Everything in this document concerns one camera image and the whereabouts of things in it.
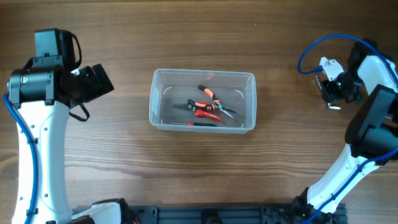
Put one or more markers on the red handled snips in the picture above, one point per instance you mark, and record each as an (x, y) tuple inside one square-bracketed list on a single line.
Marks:
[(198, 112)]

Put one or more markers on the clear plastic container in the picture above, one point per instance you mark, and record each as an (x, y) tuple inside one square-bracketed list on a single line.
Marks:
[(236, 90)]

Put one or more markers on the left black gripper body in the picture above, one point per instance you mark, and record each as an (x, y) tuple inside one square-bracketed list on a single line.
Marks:
[(90, 86)]

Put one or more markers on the silver L-shaped wrench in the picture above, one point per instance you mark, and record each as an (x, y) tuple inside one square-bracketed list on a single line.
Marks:
[(324, 95)]

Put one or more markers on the black red screwdriver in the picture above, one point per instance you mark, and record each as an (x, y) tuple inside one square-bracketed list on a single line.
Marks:
[(196, 124)]

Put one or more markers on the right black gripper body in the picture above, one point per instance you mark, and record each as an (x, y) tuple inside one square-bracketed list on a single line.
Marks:
[(345, 84)]

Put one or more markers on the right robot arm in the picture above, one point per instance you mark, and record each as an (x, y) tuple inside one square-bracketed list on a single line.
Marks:
[(371, 136)]

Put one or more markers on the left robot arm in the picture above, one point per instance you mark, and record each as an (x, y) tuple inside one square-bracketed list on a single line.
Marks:
[(40, 97)]

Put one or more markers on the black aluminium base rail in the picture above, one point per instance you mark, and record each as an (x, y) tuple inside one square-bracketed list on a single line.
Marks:
[(260, 214)]

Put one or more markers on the orange black pliers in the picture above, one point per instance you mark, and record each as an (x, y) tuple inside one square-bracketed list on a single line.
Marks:
[(214, 106)]

